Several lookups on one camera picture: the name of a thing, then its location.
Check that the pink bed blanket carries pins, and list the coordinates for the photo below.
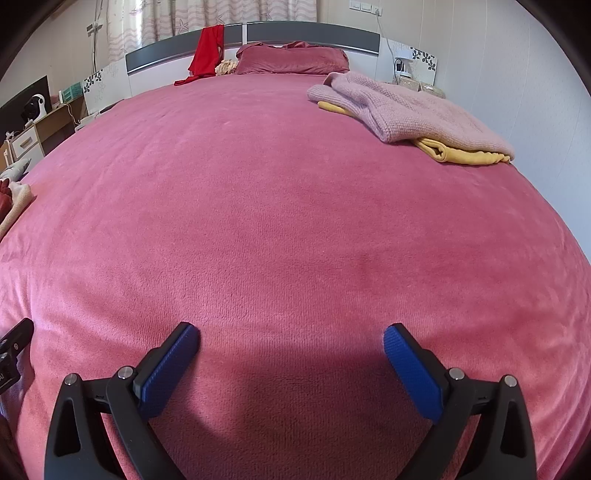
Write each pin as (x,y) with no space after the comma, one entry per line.
(277,207)

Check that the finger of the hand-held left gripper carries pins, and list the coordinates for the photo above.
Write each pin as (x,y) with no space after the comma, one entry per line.
(18,334)

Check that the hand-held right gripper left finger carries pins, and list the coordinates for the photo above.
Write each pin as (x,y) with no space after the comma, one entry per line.
(168,369)

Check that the black monitor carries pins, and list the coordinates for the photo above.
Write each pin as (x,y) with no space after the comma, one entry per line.
(11,104)

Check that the pink knit sweater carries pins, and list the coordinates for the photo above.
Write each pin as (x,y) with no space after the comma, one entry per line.
(406,110)

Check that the green box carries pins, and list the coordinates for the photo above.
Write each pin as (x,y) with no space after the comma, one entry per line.
(73,92)

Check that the red garment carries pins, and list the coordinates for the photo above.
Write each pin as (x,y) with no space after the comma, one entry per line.
(207,50)

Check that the patterned window curtain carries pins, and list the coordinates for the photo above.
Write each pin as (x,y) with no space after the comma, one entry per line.
(175,18)

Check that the white security camera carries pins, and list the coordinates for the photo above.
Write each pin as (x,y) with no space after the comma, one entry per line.
(36,106)

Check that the grey bed headboard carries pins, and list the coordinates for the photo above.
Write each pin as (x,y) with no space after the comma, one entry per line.
(300,32)

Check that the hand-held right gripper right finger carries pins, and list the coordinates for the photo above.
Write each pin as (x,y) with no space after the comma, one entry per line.
(413,376)

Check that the pink pillow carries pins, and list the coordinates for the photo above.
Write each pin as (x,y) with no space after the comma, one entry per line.
(291,60)

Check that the yellow garment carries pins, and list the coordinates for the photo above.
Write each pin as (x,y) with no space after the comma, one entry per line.
(461,155)

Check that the standing rack pole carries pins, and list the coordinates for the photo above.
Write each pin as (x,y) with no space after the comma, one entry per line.
(96,32)

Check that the white wall switch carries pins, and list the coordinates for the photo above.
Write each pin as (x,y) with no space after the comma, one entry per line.
(360,5)

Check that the beige plush toy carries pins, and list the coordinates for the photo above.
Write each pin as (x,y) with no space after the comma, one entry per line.
(226,68)

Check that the wooden desk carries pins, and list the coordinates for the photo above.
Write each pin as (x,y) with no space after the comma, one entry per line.
(55,122)

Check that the grey cushion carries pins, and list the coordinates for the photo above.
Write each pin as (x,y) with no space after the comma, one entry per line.
(16,170)

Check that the white flower-print bedside panel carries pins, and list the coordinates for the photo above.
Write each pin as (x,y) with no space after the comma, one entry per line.
(104,87)

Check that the white bedside shelf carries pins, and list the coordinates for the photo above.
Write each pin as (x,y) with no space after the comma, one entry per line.
(415,83)

